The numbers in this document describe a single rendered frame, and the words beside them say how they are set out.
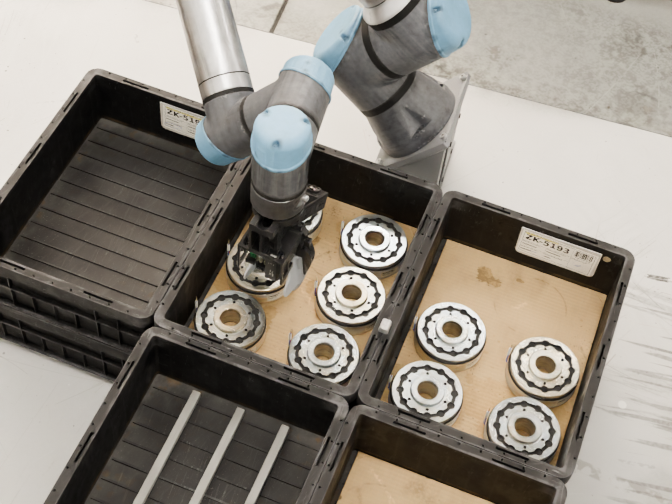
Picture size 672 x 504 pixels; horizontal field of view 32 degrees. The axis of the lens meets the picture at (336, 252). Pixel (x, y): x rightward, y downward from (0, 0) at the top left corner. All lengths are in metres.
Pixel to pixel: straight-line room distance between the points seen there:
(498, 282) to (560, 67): 1.62
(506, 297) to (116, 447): 0.62
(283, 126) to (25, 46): 0.93
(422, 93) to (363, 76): 0.11
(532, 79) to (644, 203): 1.21
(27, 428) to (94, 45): 0.81
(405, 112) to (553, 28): 1.60
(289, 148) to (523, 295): 0.52
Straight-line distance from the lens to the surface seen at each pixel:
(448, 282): 1.81
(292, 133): 1.47
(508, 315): 1.80
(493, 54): 3.37
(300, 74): 1.57
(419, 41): 1.82
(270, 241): 1.63
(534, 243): 1.81
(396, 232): 1.82
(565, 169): 2.18
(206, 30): 1.67
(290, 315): 1.75
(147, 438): 1.66
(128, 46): 2.30
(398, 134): 1.95
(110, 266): 1.81
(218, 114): 1.65
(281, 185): 1.51
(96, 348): 1.77
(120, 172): 1.92
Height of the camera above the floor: 2.30
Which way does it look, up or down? 54 degrees down
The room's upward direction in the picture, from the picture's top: 7 degrees clockwise
